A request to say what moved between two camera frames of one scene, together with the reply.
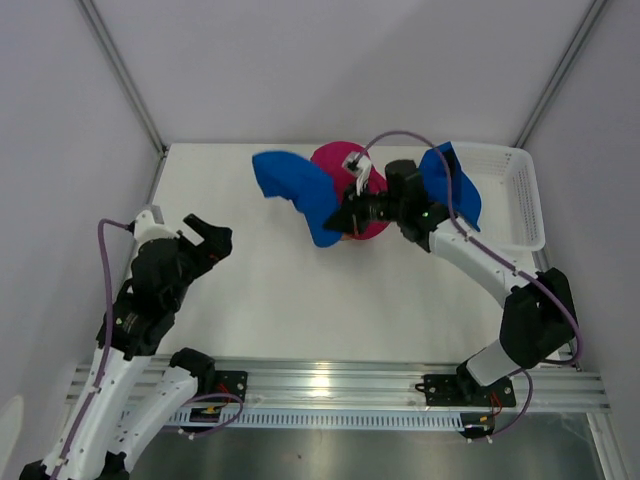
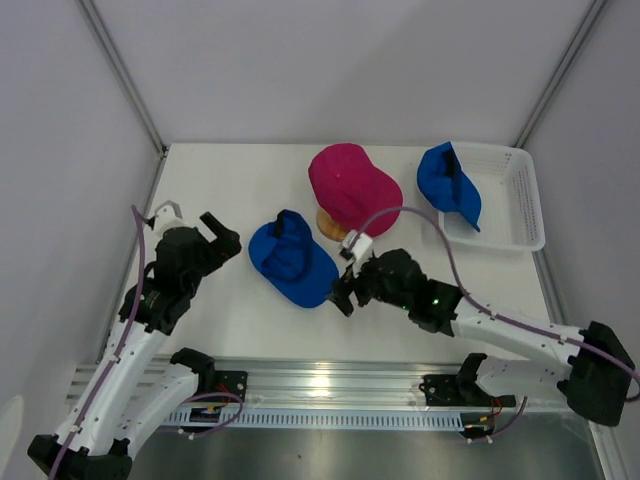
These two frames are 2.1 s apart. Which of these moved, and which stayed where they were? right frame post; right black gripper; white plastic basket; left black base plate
Moved: right black gripper
Stayed: white plastic basket; right frame post; left black base plate
